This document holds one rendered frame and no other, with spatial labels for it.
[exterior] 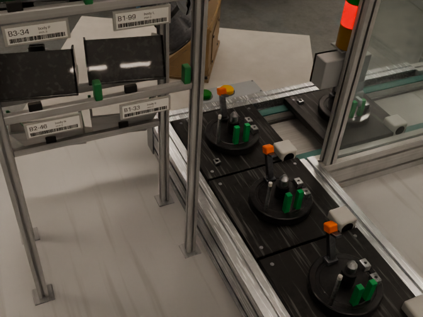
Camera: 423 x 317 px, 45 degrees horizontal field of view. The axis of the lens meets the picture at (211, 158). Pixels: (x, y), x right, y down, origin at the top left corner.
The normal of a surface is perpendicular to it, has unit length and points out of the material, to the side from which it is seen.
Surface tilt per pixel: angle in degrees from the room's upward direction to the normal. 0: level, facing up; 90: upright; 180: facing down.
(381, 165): 90
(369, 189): 0
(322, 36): 0
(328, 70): 90
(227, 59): 0
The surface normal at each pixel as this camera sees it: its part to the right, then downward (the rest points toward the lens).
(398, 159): 0.41, 0.61
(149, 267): 0.05, -0.76
